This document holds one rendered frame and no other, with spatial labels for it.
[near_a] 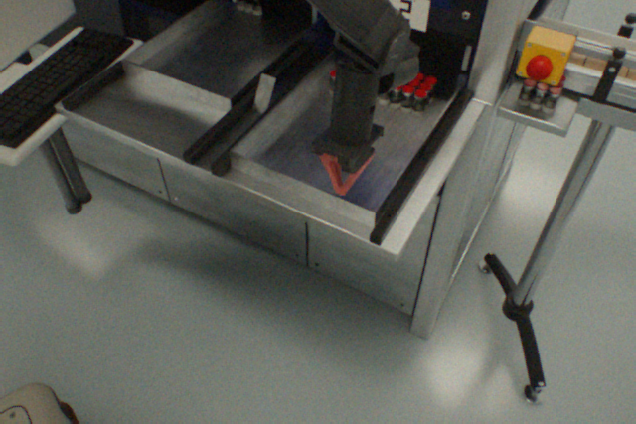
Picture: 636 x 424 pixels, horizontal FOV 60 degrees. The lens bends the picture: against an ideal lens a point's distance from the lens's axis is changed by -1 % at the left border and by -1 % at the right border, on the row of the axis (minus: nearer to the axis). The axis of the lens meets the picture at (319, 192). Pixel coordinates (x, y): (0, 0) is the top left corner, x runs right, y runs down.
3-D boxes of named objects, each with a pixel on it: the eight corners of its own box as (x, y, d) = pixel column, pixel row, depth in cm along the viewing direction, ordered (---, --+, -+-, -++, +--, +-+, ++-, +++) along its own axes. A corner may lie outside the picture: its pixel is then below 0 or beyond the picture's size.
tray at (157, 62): (227, 1, 130) (226, -14, 127) (324, 29, 121) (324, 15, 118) (125, 74, 109) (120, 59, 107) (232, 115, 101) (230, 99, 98)
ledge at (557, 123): (516, 77, 112) (518, 70, 110) (581, 97, 107) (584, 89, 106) (495, 115, 104) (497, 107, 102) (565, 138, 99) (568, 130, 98)
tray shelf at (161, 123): (211, 3, 133) (210, -4, 131) (497, 89, 109) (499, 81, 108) (56, 112, 104) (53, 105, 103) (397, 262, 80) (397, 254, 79)
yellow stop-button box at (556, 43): (526, 55, 100) (537, 19, 95) (565, 67, 97) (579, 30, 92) (514, 76, 95) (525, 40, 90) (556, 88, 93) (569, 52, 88)
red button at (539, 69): (527, 68, 94) (534, 48, 91) (551, 74, 93) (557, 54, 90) (521, 78, 92) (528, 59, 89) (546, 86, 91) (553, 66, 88)
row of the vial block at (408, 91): (338, 82, 107) (339, 62, 104) (425, 112, 101) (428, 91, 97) (333, 88, 106) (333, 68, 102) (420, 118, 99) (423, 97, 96)
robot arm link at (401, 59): (340, 0, 66) (394, 36, 62) (398, -15, 73) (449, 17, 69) (317, 82, 74) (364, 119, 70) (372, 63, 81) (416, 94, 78)
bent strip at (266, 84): (264, 99, 104) (262, 72, 99) (277, 104, 103) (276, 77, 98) (218, 142, 95) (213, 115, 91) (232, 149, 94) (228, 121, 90)
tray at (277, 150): (333, 65, 111) (333, 50, 109) (455, 105, 102) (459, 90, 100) (231, 167, 91) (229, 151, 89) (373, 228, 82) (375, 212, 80)
